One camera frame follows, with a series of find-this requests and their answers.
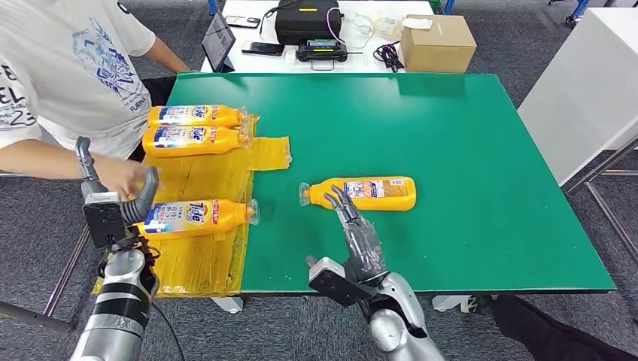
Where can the person's right hand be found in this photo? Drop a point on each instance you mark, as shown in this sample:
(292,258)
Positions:
(122,177)

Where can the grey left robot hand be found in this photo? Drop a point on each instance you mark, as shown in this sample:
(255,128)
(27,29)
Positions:
(134,199)

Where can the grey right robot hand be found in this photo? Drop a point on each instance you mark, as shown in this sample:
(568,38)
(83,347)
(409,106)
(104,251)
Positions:
(356,239)

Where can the orange detergent bottle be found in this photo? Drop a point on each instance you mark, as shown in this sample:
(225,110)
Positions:
(229,216)
(224,142)
(324,195)
(224,116)

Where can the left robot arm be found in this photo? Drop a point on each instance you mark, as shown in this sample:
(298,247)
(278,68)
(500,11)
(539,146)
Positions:
(119,304)

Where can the person's right forearm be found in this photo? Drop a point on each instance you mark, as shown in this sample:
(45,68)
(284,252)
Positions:
(45,159)

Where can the yellow taped cardboard mat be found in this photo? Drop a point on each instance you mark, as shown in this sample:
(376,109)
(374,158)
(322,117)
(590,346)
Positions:
(199,174)

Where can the white table with metal legs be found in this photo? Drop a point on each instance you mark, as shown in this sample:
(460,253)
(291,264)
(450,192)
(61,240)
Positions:
(583,92)
(65,269)

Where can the white table foot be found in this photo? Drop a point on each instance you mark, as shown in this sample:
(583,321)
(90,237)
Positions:
(446,303)
(228,305)

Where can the person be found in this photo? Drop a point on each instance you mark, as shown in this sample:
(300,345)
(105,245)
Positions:
(65,74)

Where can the dark tablet on stand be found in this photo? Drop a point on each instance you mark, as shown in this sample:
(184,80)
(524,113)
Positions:
(218,41)

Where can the white desk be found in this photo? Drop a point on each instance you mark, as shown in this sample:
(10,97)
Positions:
(259,64)

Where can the black smartphone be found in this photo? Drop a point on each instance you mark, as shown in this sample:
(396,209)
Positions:
(263,48)
(243,21)

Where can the black remote controller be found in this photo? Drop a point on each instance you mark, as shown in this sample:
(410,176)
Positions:
(322,51)

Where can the brown cardboard box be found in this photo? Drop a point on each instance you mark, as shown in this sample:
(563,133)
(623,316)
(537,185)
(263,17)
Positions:
(437,46)

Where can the clear plastic bag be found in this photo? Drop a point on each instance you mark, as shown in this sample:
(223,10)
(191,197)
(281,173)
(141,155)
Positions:
(388,26)

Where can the person's leg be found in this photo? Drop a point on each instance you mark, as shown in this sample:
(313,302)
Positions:
(548,339)

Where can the black carry bag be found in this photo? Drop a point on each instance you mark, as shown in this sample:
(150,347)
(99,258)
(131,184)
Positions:
(308,23)

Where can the white paper sheet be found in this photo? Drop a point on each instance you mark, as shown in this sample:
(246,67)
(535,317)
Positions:
(417,23)

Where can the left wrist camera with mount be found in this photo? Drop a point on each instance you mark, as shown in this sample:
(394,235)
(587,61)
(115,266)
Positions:
(102,221)

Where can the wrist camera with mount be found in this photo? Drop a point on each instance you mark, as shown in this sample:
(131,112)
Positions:
(334,284)
(102,221)

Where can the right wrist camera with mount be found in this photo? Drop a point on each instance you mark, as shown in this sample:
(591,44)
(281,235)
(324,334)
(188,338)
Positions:
(334,284)

